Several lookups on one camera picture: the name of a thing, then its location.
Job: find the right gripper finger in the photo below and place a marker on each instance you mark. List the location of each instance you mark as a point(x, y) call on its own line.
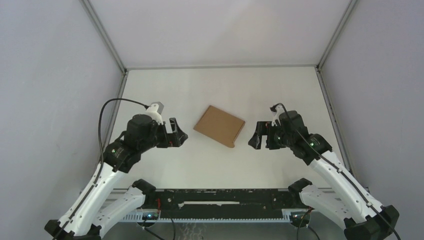
point(263, 125)
point(256, 140)

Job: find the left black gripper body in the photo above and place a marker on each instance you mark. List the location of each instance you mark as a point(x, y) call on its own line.
point(153, 140)

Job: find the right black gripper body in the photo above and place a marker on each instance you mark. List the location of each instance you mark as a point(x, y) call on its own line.
point(277, 140)

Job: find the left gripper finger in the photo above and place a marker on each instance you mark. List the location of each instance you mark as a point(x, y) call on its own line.
point(172, 140)
point(174, 125)

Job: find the brown cardboard box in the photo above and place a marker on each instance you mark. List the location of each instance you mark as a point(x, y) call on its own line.
point(220, 126)

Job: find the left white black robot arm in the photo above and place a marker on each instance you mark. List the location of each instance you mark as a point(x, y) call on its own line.
point(85, 219)

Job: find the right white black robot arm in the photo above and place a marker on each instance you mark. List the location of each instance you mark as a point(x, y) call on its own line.
point(360, 215)

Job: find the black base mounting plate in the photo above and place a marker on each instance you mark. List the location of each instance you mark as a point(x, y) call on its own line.
point(248, 202)

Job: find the left green circuit board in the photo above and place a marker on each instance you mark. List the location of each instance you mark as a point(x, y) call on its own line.
point(150, 216)

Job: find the green circuit board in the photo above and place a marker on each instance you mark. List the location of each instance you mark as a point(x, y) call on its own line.
point(150, 216)
point(297, 217)

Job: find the right green circuit board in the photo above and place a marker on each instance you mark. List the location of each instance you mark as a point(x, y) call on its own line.
point(297, 217)

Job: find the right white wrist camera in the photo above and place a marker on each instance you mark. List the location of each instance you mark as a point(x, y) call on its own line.
point(277, 111)

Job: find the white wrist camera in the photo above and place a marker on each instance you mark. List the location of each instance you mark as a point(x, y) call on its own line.
point(277, 111)
point(155, 112)

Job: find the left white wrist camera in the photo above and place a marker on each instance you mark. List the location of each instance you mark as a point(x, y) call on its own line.
point(155, 112)

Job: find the white slotted cable duct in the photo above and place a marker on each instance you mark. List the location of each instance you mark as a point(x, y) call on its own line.
point(282, 217)

